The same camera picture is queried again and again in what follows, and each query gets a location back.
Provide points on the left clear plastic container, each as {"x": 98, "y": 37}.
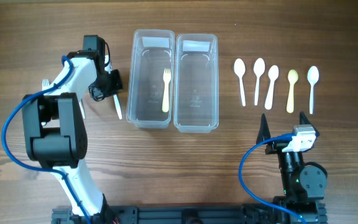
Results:
{"x": 153, "y": 50}

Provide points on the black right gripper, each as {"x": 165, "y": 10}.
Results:
{"x": 278, "y": 147}

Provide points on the slim white plastic fork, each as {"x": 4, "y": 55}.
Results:
{"x": 82, "y": 109}

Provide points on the yellow plastic spoon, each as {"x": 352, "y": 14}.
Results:
{"x": 292, "y": 78}

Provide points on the clear white plastic fork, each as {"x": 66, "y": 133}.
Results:
{"x": 45, "y": 84}

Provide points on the right clear plastic container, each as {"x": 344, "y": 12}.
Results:
{"x": 196, "y": 107}

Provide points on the translucent white plastic spoon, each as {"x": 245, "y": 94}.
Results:
{"x": 312, "y": 77}

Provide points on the wide white plastic spoon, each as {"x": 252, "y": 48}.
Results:
{"x": 273, "y": 74}

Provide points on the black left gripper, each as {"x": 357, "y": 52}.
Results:
{"x": 111, "y": 82}

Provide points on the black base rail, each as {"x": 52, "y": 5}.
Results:
{"x": 246, "y": 213}

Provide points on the yellow plastic fork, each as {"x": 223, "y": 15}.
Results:
{"x": 166, "y": 80}

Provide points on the clear plastic container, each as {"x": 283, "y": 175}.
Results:
{"x": 196, "y": 107}
{"x": 153, "y": 50}

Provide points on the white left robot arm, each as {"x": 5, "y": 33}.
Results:
{"x": 55, "y": 134}

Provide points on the cream plastic spoon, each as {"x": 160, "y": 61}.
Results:
{"x": 239, "y": 70}

